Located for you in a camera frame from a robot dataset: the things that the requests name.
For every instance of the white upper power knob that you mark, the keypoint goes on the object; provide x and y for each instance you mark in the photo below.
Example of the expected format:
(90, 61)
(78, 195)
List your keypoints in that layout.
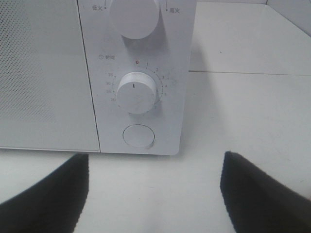
(134, 19)

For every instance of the white microwave door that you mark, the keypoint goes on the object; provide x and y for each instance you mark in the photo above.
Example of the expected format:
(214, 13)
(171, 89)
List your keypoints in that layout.
(45, 95)

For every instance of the white lower timer knob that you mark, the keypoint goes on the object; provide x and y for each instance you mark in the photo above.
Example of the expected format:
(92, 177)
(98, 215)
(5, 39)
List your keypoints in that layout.
(136, 93)

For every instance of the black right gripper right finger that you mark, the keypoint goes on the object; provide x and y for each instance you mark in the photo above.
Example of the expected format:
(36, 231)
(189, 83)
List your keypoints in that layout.
(257, 203)

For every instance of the white microwave oven body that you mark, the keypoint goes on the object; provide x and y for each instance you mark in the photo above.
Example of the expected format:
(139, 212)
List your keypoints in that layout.
(164, 55)

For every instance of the white round door button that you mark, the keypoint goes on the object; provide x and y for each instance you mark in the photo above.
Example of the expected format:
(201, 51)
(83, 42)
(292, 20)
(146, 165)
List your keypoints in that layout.
(139, 136)

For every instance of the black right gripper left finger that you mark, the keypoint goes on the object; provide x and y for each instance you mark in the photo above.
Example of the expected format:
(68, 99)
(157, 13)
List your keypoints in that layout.
(52, 205)

